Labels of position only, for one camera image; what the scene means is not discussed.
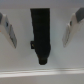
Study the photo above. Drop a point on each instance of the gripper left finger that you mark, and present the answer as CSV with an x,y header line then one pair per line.
x,y
8,30

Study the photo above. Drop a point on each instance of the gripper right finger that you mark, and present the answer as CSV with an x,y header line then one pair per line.
x,y
71,30

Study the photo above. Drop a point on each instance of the white sliding door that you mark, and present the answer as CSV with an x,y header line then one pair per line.
x,y
23,56

